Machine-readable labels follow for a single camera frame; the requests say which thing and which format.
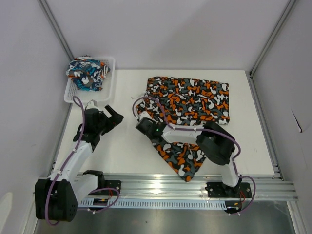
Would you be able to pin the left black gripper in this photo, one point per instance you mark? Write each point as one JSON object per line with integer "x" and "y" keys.
{"x": 115, "y": 119}

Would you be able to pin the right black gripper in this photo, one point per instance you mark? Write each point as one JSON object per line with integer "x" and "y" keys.
{"x": 152, "y": 122}

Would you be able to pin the orange black camouflage shorts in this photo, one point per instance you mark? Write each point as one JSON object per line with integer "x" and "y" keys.
{"x": 186, "y": 102}

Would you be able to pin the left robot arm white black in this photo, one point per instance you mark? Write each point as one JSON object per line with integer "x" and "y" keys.
{"x": 57, "y": 196}

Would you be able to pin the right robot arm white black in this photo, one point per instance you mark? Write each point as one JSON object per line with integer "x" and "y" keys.
{"x": 216, "y": 143}

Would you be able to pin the blue patterned shorts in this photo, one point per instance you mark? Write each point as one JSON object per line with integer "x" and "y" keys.
{"x": 87, "y": 73}

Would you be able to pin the white plastic basket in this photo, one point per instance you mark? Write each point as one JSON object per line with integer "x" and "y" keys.
{"x": 101, "y": 96}

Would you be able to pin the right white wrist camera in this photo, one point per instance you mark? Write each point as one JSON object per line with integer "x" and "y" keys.
{"x": 143, "y": 115}

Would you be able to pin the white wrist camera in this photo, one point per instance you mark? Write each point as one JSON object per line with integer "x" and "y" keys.
{"x": 143, "y": 115}
{"x": 92, "y": 104}

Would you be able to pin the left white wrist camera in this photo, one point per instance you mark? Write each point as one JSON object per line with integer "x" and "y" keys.
{"x": 92, "y": 104}

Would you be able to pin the left aluminium side rail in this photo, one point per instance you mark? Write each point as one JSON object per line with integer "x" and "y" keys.
{"x": 59, "y": 141}

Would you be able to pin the aluminium side rail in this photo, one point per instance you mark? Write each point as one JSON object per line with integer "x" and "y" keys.
{"x": 264, "y": 126}
{"x": 59, "y": 141}

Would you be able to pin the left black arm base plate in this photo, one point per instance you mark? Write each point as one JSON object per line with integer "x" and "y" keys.
{"x": 116, "y": 184}

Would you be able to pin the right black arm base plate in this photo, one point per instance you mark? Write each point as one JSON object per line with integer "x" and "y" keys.
{"x": 220, "y": 190}

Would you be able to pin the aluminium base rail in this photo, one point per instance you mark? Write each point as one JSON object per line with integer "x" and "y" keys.
{"x": 158, "y": 186}

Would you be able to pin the right aluminium side rail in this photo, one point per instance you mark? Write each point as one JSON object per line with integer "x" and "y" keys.
{"x": 264, "y": 126}

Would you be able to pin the left aluminium corner post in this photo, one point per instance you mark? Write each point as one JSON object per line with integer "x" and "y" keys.
{"x": 56, "y": 28}

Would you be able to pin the aluminium corner post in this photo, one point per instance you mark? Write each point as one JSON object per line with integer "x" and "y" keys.
{"x": 290, "y": 6}
{"x": 56, "y": 28}

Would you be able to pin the right aluminium corner post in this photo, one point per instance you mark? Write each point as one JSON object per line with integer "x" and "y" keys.
{"x": 290, "y": 6}

